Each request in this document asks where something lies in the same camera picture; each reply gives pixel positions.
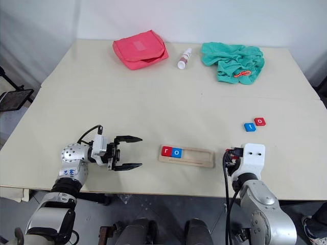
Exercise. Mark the small white pink bottle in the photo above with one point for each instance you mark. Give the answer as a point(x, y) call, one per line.
point(184, 59)

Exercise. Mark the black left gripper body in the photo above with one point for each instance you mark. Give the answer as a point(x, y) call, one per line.
point(113, 153)

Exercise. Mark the black table support bar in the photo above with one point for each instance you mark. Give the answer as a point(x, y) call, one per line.
point(94, 198)

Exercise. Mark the red fabric pouch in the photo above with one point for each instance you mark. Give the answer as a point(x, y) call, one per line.
point(138, 51)

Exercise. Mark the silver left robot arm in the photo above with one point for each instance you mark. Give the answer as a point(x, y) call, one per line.
point(72, 153)

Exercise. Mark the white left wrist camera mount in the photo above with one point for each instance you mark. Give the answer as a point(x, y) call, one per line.
point(98, 148)

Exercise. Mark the brown block under table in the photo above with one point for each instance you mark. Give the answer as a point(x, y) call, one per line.
point(103, 236)

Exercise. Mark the black tablet on stand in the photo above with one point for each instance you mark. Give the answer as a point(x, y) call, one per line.
point(14, 99)

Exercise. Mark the red o letter block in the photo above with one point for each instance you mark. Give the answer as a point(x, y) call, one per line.
point(260, 121)

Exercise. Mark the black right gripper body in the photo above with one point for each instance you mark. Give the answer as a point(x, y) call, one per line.
point(233, 153)

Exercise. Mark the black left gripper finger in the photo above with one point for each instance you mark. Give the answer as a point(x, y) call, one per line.
point(127, 167)
point(129, 139)

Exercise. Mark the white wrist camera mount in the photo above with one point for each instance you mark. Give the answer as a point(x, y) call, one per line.
point(98, 148)
point(253, 160)

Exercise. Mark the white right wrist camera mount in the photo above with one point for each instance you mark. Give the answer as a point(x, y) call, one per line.
point(253, 160)

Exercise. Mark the red r letter block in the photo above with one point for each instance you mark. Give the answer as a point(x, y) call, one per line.
point(166, 151)

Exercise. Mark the crumpled green cloth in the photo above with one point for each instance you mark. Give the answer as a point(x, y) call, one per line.
point(230, 61)

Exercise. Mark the wooden letter tray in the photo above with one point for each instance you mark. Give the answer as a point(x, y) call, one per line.
point(198, 155)

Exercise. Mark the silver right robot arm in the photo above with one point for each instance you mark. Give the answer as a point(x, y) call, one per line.
point(263, 204)

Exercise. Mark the person's sneaker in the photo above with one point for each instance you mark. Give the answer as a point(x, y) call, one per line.
point(313, 231)

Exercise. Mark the blue o letter block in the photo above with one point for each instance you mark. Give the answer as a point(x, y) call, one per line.
point(176, 152)

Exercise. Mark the blue t letter block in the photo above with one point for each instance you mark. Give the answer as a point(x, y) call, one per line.
point(250, 127)

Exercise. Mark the dark rounded shape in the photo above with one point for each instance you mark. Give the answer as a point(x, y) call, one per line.
point(139, 232)
point(199, 232)

